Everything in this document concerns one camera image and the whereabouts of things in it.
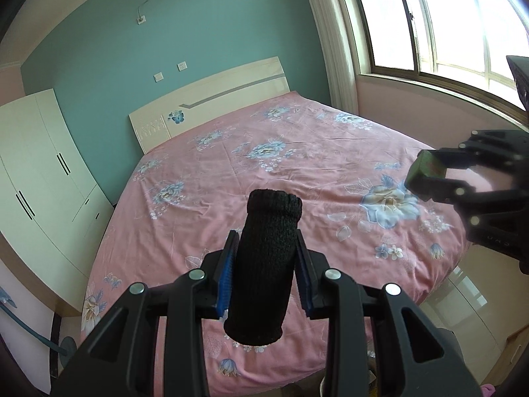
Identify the white wardrobe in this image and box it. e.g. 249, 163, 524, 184
0, 88, 115, 316

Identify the bed with pink floral sheet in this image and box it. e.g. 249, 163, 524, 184
80, 91, 474, 386

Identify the window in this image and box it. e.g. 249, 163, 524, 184
347, 0, 529, 121

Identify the white curtain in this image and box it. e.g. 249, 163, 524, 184
298, 0, 360, 115

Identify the blue curved tube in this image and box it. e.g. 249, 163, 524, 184
0, 285, 63, 350

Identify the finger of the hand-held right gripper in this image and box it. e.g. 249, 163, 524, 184
430, 129, 523, 170
413, 174, 518, 218

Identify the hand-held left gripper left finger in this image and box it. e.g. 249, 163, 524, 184
50, 229, 242, 397

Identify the black sock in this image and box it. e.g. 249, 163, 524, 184
223, 189, 303, 346

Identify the light wooden headboard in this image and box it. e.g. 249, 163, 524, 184
129, 56, 291, 155

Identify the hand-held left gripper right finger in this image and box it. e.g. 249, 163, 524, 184
294, 232, 482, 397

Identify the wooden furniture edge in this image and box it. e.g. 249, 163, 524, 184
501, 325, 529, 365

